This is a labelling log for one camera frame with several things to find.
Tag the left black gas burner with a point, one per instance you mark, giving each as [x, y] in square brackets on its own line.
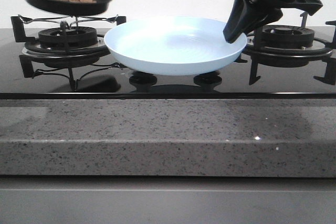
[77, 37]

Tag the light blue plate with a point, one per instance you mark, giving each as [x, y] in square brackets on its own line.
[173, 46]

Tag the black gas burner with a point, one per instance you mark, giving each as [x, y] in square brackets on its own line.
[287, 36]
[77, 37]

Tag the right black gas burner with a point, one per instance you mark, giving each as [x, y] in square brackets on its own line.
[287, 36]

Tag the left black pan support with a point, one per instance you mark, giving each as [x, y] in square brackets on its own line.
[36, 60]

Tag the black pan support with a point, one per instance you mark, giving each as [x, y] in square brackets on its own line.
[36, 60]
[262, 54]

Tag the right black pan support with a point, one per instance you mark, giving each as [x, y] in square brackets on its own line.
[262, 54]

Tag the wire pan stand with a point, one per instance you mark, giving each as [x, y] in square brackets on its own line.
[71, 21]

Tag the grey cabinet front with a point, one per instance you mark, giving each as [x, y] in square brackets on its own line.
[166, 200]

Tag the black glass gas hob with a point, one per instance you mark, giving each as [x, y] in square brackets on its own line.
[230, 82]

